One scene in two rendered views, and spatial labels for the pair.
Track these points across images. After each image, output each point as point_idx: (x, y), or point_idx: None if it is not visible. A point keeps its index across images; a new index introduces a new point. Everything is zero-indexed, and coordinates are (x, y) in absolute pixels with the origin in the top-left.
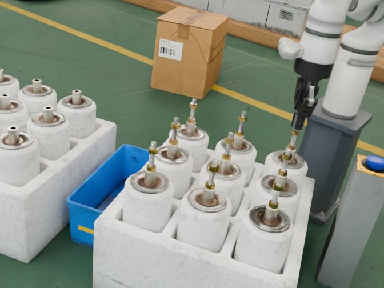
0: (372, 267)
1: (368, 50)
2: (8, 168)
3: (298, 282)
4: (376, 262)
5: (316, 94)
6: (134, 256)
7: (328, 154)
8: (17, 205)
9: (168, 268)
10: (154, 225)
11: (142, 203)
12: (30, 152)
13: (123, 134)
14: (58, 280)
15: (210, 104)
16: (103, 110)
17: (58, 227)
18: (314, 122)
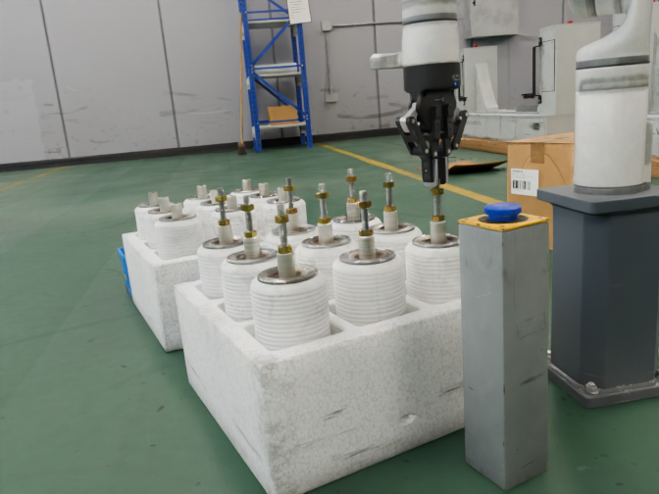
0: (619, 483)
1: (604, 58)
2: (161, 240)
3: (435, 453)
4: (640, 480)
5: (433, 119)
6: (191, 328)
7: (576, 261)
8: (152, 275)
9: (204, 342)
10: (217, 293)
11: (200, 260)
12: (178, 225)
13: None
14: (172, 369)
15: None
16: None
17: None
18: (553, 206)
